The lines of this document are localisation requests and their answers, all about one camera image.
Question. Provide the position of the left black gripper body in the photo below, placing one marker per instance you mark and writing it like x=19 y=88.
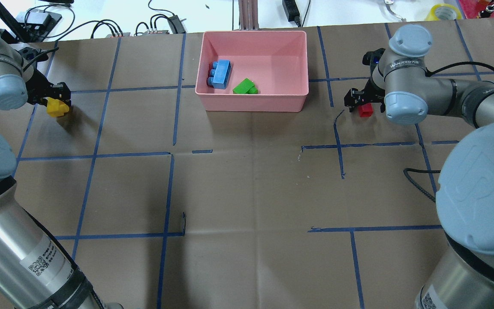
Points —
x=39 y=89

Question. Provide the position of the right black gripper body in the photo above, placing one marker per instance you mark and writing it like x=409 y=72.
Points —
x=372 y=94

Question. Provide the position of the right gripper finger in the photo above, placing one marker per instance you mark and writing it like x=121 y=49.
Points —
x=353 y=99

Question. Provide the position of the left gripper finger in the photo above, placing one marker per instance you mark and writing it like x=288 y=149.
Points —
x=60 y=91

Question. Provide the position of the red toy block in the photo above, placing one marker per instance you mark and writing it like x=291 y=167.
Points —
x=365 y=110

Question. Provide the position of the yellow toy block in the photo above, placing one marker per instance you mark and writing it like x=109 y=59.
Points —
x=56 y=108

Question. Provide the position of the green toy block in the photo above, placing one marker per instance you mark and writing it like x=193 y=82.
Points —
x=246 y=86

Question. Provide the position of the blue toy block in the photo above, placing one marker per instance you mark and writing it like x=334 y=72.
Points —
x=219 y=74

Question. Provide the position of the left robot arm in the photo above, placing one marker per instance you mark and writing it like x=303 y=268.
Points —
x=36 y=272

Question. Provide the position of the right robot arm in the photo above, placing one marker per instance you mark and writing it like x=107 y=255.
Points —
x=408 y=92

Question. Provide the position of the pink plastic box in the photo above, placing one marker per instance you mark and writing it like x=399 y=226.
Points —
x=276 y=61

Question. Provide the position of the yellow tape roll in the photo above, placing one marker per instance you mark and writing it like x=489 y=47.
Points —
x=443 y=11

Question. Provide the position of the black power adapter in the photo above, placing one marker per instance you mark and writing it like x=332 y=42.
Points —
x=291 y=10

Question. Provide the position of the aluminium frame post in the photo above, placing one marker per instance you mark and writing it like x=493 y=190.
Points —
x=248 y=15

